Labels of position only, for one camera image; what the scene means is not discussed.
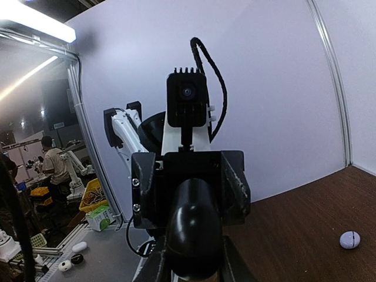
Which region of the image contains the lilac earbud charging case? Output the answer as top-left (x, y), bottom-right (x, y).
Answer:
top-left (339, 230), bottom-right (361, 250)

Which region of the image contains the person in beige shirt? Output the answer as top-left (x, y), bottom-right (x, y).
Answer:
top-left (41, 136), bottom-right (71, 202)

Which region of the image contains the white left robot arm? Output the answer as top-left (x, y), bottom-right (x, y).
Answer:
top-left (103, 102), bottom-right (251, 233)

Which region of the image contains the ceiling light bar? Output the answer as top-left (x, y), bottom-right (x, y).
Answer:
top-left (1, 1), bottom-right (76, 43)

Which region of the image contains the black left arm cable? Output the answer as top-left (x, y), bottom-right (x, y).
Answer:
top-left (189, 36), bottom-right (229, 143)

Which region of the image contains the aluminium frame post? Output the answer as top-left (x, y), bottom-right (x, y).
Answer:
top-left (306, 0), bottom-right (353, 167)
top-left (67, 51), bottom-right (125, 232)

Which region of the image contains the yellow parts bin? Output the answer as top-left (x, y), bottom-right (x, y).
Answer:
top-left (79, 178), bottom-right (108, 213)

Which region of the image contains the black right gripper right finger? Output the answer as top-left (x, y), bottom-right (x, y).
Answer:
top-left (219, 236), bottom-right (257, 282)

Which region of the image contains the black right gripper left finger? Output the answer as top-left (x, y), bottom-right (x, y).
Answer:
top-left (133, 236), bottom-right (172, 282)

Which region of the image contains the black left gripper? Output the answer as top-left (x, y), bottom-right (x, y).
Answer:
top-left (130, 150), bottom-right (251, 230)

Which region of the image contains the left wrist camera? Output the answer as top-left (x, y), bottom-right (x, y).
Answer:
top-left (162, 68), bottom-right (214, 155)

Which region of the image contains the left aluminium frame post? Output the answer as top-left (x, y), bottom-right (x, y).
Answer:
top-left (67, 51), bottom-right (125, 232)

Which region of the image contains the black oval charging case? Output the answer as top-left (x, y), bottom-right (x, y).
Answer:
top-left (166, 178), bottom-right (223, 280)

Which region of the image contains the white earbud case outside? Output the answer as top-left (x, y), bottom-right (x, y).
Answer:
top-left (72, 241), bottom-right (88, 253)

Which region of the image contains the right aluminium frame post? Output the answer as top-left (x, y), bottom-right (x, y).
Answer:
top-left (306, 0), bottom-right (353, 167)

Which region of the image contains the green white carton box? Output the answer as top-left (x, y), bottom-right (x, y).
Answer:
top-left (85, 205), bottom-right (115, 231)

